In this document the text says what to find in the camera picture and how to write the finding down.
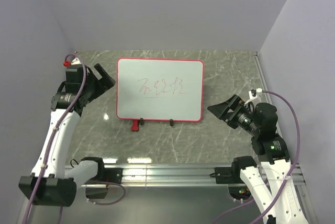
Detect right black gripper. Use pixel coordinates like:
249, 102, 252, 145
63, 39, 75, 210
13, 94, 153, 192
207, 93, 260, 135

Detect red framed whiteboard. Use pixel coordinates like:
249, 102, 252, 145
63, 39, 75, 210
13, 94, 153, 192
116, 58, 205, 122

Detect red whiteboard eraser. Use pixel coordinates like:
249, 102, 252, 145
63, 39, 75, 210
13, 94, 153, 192
131, 119, 139, 132

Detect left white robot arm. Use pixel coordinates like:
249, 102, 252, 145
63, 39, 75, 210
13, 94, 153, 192
18, 61, 115, 207

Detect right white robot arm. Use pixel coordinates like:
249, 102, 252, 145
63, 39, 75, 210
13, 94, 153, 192
207, 88, 308, 223

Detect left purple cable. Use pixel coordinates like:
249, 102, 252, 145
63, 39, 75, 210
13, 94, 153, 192
20, 53, 126, 224

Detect purple cable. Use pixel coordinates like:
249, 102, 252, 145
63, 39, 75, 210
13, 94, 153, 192
20, 53, 126, 224
211, 90, 300, 224

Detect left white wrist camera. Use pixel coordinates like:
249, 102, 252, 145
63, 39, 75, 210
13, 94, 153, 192
71, 57, 81, 65

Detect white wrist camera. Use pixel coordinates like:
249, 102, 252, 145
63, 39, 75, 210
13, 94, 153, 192
246, 88, 263, 104
71, 57, 81, 65

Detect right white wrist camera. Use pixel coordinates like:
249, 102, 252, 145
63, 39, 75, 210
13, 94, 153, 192
246, 88, 263, 104

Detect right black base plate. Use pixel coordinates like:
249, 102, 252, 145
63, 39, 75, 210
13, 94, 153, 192
209, 167, 243, 184

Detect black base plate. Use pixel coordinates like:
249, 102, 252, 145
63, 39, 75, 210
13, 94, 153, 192
209, 167, 243, 184
99, 167, 123, 184

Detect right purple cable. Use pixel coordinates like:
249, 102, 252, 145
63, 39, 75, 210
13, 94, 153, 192
211, 90, 300, 224

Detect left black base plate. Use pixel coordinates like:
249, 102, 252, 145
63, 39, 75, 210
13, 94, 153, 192
99, 167, 123, 184

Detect aluminium front rail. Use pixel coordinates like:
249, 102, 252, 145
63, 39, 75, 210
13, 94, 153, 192
62, 163, 306, 188

